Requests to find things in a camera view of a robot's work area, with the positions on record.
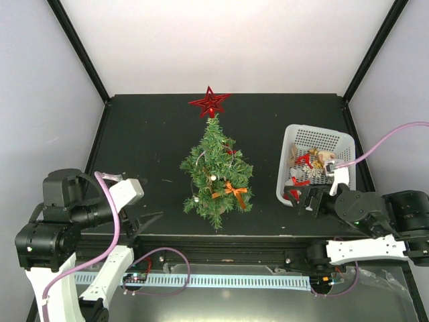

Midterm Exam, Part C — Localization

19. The white plastic basket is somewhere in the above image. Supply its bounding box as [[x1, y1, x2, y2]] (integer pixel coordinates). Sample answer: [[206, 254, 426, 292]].
[[276, 124, 355, 207]]

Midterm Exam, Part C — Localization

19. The orange ribbon bow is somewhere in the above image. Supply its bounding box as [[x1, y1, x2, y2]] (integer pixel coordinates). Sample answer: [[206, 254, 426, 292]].
[[210, 180, 249, 211]]

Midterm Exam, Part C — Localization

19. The gold glitter cutout ornament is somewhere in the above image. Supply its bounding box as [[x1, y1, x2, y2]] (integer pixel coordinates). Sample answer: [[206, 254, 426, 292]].
[[202, 167, 217, 191]]

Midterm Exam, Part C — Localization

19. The small green christmas tree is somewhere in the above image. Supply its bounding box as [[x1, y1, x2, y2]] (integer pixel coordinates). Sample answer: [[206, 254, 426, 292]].
[[180, 115, 253, 231]]

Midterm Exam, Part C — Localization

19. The white ball light string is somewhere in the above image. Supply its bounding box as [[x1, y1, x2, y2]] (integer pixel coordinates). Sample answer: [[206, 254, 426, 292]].
[[190, 144, 235, 204]]

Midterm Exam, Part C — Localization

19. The red star ornament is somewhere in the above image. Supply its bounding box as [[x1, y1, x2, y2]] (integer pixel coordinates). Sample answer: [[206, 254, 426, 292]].
[[188, 86, 231, 118]]

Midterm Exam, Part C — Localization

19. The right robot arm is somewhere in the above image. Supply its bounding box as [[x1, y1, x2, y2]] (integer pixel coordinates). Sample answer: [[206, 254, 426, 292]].
[[283, 184, 428, 270]]

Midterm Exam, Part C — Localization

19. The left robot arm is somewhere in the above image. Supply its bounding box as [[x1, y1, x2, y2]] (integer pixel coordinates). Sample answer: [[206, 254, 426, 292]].
[[15, 168, 162, 321]]

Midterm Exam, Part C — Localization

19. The red ribbon bow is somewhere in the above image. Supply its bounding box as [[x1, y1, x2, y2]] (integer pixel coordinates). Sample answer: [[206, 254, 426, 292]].
[[284, 176, 311, 187]]

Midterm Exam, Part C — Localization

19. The white snowflake ornament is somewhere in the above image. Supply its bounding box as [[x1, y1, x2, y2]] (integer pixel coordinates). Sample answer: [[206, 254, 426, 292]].
[[302, 166, 324, 178]]

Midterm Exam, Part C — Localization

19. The burlap bow ornament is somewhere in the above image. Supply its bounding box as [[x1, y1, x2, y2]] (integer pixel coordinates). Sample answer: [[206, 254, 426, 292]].
[[287, 143, 298, 168]]

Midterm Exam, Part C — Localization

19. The small circuit board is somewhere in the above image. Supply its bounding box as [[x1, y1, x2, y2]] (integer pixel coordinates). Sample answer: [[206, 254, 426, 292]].
[[123, 273, 147, 283]]

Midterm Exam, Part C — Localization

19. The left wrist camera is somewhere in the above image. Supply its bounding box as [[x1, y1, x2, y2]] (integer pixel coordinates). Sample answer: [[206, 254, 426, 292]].
[[109, 178, 144, 211]]

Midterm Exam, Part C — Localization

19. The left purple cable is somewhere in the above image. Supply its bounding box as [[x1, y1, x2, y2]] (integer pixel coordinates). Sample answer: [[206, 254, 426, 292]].
[[40, 170, 127, 322]]

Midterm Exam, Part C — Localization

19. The purple cable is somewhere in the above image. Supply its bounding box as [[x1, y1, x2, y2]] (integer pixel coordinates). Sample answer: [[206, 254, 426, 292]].
[[331, 121, 429, 168], [40, 170, 127, 322]]

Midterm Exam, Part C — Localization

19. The white slotted cable duct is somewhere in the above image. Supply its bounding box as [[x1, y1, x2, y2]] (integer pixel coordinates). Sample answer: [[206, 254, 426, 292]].
[[74, 272, 312, 292]]

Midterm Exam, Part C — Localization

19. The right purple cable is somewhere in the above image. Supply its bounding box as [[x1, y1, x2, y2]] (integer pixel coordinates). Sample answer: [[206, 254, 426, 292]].
[[331, 121, 429, 168]]

